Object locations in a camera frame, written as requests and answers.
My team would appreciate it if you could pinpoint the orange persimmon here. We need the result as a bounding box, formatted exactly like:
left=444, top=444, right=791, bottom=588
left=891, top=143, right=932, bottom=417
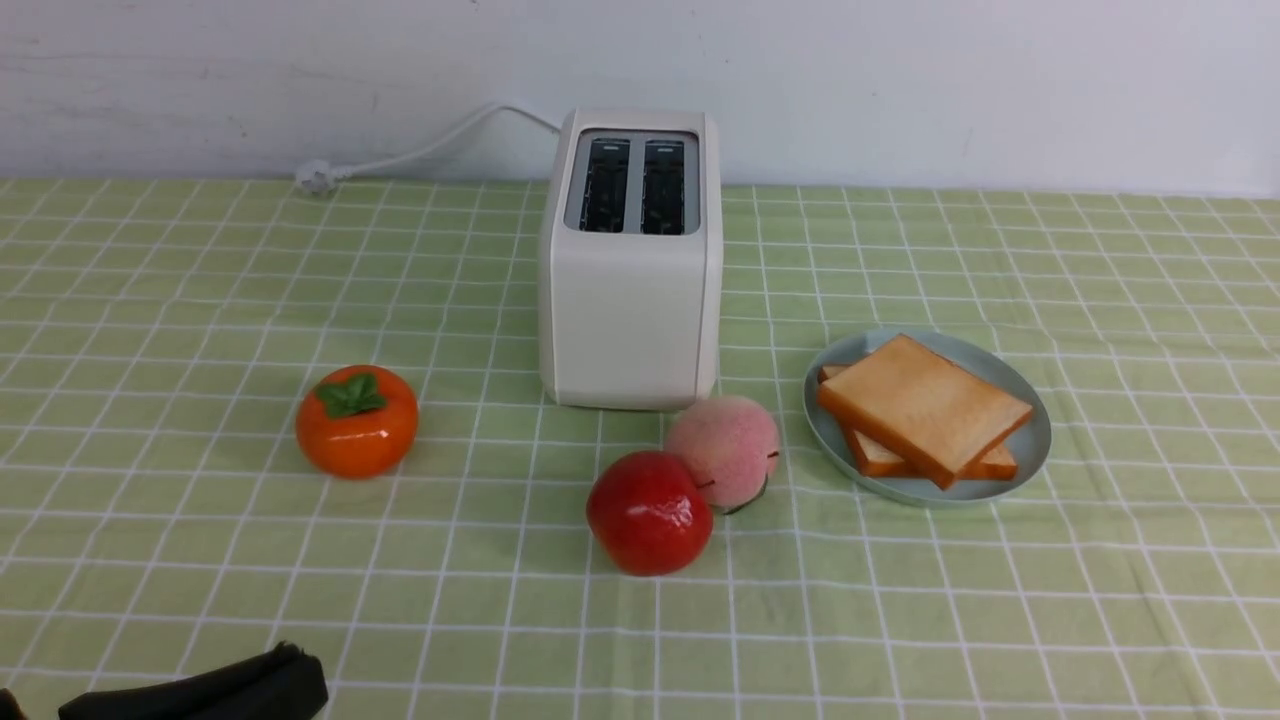
left=294, top=365, right=419, bottom=480

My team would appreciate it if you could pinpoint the white toaster power cord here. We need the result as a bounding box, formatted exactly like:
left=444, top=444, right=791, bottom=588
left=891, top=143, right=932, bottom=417
left=294, top=102, right=563, bottom=197

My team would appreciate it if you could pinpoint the red apple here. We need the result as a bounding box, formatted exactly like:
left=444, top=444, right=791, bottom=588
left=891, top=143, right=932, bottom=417
left=585, top=450, right=714, bottom=577

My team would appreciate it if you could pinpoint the pink peach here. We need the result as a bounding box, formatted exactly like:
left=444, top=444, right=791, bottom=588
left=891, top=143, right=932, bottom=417
left=663, top=395, right=781, bottom=515

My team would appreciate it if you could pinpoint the light blue plate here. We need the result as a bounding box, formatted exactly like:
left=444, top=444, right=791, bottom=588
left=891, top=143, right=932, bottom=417
left=803, top=327, right=1053, bottom=509

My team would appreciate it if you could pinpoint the white toaster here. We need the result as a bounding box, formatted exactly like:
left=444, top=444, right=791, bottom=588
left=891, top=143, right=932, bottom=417
left=538, top=109, right=724, bottom=411

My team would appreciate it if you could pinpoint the toasted bread slice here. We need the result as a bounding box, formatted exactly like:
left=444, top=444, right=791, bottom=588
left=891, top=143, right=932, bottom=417
left=820, top=364, right=1020, bottom=482
left=817, top=333, right=1036, bottom=491

